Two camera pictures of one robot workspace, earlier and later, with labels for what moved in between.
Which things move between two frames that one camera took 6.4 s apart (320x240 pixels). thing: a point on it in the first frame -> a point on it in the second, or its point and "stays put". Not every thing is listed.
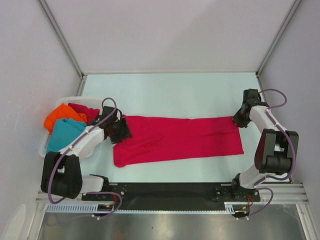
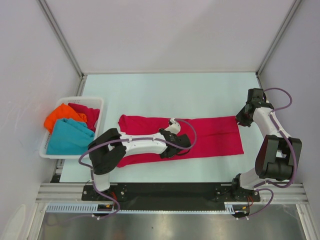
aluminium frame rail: (282, 193) stays put
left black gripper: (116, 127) -> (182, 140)
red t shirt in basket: (90, 113) stays put
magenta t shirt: (158, 138) stays put
